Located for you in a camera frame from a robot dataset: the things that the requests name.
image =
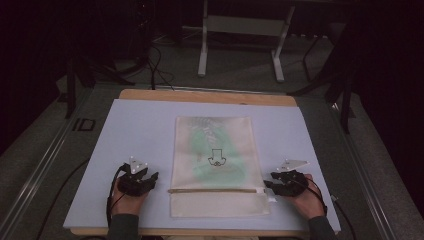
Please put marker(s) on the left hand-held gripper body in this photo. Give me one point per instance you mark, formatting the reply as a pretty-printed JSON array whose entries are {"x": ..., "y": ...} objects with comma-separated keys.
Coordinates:
[{"x": 133, "y": 183}]

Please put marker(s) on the light blue mat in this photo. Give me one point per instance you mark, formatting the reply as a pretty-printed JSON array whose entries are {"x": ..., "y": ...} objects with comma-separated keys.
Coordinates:
[{"x": 140, "y": 133}]

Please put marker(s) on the black rectangular floor bracket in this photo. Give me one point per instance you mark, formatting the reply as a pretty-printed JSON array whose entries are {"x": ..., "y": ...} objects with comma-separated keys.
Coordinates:
[{"x": 84, "y": 124}]

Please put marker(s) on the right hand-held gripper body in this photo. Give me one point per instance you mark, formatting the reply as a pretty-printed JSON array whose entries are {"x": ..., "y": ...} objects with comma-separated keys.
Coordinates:
[{"x": 293, "y": 183}]

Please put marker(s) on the black stand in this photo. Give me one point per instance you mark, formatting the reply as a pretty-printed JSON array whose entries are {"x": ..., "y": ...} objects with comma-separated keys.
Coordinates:
[
  {"x": 83, "y": 76},
  {"x": 340, "y": 90}
]

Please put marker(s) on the white mesh zipper bag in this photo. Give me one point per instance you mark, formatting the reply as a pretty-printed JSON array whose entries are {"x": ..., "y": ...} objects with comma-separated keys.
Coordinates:
[{"x": 216, "y": 203}]

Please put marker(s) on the green cloth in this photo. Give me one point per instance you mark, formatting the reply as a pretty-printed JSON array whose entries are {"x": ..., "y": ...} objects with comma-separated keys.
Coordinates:
[{"x": 200, "y": 150}]

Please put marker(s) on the metal floor rail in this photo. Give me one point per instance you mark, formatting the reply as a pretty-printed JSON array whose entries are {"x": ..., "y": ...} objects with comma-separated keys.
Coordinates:
[
  {"x": 213, "y": 89},
  {"x": 366, "y": 176},
  {"x": 40, "y": 173}
]

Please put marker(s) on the person's left hand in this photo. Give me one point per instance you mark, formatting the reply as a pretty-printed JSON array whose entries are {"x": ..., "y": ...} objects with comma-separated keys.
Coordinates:
[{"x": 128, "y": 204}]

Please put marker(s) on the white metal stand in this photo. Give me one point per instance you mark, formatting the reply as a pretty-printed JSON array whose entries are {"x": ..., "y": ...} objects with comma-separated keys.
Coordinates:
[{"x": 245, "y": 25}]

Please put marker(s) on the person's right hand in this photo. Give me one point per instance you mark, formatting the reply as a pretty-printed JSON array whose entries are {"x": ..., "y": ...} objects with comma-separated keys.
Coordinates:
[{"x": 308, "y": 203}]

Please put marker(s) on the wooden table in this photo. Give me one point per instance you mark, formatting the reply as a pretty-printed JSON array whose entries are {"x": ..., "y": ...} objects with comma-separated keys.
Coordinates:
[{"x": 206, "y": 97}]

